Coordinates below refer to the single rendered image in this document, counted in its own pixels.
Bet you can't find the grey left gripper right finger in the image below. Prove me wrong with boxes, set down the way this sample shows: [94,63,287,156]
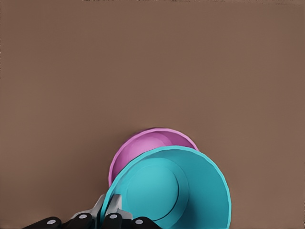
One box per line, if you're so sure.
[102,194,133,229]

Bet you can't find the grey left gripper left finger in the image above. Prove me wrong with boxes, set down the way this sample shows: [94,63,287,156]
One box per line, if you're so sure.
[61,194,106,229]

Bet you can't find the blue bowl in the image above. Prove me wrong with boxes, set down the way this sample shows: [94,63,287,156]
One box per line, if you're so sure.
[100,145,232,229]

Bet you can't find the pink bowl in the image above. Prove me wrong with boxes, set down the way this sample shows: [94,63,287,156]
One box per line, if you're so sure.
[108,128,200,188]

